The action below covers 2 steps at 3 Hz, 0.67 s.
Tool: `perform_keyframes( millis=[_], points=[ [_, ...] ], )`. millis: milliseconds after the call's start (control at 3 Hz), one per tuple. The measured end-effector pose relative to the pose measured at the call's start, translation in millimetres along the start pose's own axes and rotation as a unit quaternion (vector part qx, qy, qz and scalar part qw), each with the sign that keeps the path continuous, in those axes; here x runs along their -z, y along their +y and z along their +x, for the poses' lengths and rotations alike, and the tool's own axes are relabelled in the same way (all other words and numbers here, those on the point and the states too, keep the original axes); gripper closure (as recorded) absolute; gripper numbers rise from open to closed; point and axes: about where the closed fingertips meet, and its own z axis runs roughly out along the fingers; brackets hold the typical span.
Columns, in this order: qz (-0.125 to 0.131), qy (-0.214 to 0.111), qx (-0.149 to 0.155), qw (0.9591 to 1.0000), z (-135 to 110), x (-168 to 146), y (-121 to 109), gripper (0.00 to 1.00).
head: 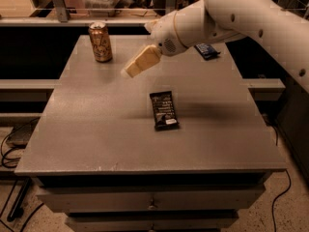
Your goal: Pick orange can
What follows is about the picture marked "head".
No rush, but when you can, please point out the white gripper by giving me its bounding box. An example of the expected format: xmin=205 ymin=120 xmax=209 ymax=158
xmin=121 ymin=12 xmax=187 ymax=78

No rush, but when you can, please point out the orange soda can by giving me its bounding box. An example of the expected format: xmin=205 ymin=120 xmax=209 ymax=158
xmin=88 ymin=21 xmax=113 ymax=62

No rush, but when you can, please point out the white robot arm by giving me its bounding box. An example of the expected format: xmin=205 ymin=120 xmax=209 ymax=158
xmin=122 ymin=0 xmax=309 ymax=91

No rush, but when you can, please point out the blue snack bar wrapper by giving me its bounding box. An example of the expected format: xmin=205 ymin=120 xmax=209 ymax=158
xmin=194 ymin=43 xmax=220 ymax=61

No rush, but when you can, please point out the clear plastic container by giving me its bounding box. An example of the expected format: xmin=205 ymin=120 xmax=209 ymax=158
xmin=83 ymin=0 xmax=120 ymax=16

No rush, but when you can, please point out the black snack bar wrapper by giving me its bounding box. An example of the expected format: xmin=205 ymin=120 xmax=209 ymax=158
xmin=150 ymin=91 xmax=179 ymax=131

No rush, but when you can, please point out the grey drawer cabinet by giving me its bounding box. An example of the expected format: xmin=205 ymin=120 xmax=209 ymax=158
xmin=16 ymin=36 xmax=286 ymax=232

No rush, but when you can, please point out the dark box on floor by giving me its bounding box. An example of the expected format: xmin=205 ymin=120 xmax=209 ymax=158
xmin=6 ymin=124 xmax=34 ymax=147

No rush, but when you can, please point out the grey metal shelf rail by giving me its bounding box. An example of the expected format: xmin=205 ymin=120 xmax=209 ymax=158
xmin=0 ymin=0 xmax=309 ymax=28

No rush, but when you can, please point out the black cables left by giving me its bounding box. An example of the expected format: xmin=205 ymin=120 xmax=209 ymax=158
xmin=0 ymin=117 xmax=42 ymax=232

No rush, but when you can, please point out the black power cable right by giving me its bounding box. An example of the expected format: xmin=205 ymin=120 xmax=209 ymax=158
xmin=270 ymin=169 xmax=293 ymax=232

